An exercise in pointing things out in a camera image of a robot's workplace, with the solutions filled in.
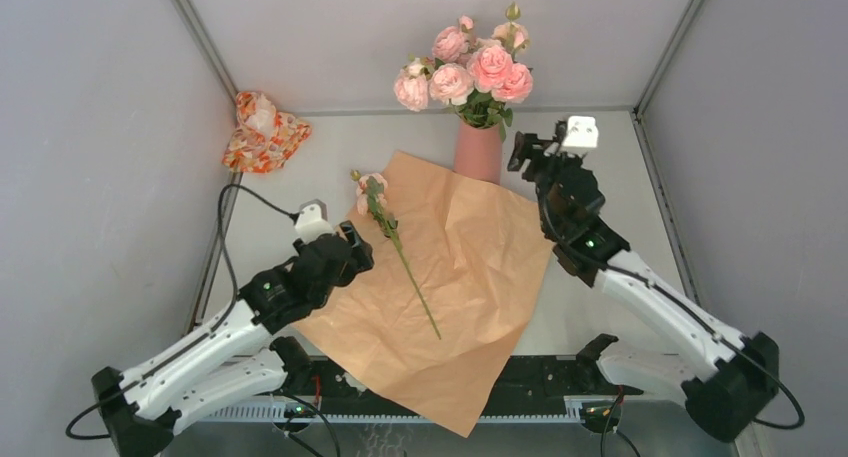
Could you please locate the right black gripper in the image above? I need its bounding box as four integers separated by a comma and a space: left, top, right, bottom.
506, 133, 584, 237

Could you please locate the pink flower stem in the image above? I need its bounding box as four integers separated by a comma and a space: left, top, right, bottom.
393, 17, 484, 127
458, 3, 530, 62
350, 170, 442, 340
460, 44, 534, 139

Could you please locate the orange kraft wrapping paper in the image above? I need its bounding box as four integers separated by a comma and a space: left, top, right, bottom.
297, 152, 551, 437

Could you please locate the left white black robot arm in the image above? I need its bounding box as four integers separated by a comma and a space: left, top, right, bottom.
92, 221, 374, 456

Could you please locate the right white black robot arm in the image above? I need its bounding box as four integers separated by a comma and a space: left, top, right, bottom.
507, 132, 780, 443

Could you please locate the pink cylindrical vase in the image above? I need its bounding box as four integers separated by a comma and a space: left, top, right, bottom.
453, 121, 502, 185

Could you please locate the orange floral crumpled cloth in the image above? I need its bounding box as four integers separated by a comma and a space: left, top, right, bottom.
222, 91, 313, 174

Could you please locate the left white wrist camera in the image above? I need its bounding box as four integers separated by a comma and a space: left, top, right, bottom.
294, 199, 335, 244

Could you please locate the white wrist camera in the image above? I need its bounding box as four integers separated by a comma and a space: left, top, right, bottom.
555, 115, 600, 154
294, 199, 335, 244

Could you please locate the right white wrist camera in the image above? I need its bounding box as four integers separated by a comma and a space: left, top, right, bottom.
555, 115, 600, 154

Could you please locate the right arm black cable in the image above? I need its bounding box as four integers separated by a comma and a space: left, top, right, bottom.
537, 175, 807, 457

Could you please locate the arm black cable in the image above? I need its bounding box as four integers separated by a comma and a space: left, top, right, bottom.
64, 183, 303, 442
537, 175, 807, 457

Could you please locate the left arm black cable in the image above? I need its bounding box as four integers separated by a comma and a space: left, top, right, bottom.
64, 183, 303, 442

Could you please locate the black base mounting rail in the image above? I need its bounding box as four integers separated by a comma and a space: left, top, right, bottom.
288, 356, 618, 417

